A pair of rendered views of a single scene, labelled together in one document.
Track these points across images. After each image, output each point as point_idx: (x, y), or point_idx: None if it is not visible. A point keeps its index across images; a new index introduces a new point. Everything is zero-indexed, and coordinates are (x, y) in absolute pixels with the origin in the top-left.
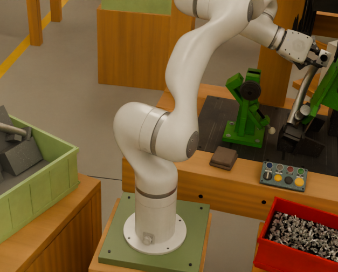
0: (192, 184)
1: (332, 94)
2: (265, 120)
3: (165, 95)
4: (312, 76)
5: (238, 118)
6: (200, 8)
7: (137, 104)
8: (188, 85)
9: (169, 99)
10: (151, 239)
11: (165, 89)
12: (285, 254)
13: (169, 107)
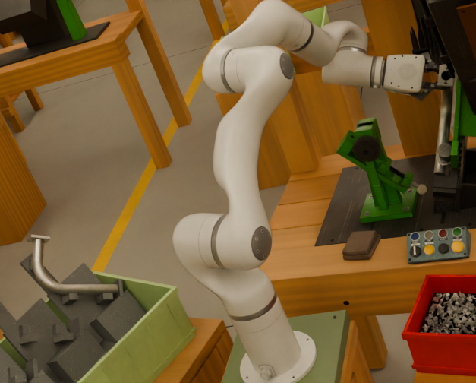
0: (329, 291)
1: (468, 118)
2: (405, 179)
3: (290, 185)
4: (450, 102)
5: (371, 188)
6: (232, 83)
7: (190, 216)
8: (238, 176)
9: (294, 190)
10: (269, 371)
11: (289, 178)
12: (442, 344)
13: (294, 200)
